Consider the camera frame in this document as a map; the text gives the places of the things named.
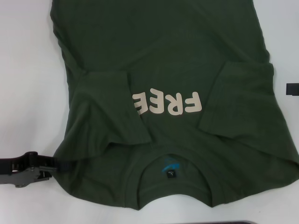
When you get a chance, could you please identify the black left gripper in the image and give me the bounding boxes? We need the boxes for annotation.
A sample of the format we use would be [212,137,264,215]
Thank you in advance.
[0,151,72,189]

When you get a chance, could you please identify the dark green printed t-shirt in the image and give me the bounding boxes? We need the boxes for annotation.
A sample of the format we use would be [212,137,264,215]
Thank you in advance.
[50,0,299,202]

